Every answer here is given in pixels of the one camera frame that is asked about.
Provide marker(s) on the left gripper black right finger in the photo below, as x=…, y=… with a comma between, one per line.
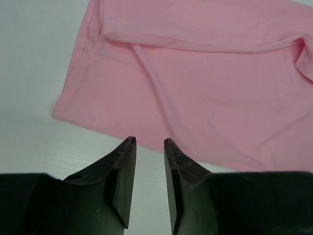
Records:
x=248, y=203

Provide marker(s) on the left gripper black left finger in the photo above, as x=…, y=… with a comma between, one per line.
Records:
x=93, y=201

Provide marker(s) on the pink t shirt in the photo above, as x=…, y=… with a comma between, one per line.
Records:
x=230, y=81

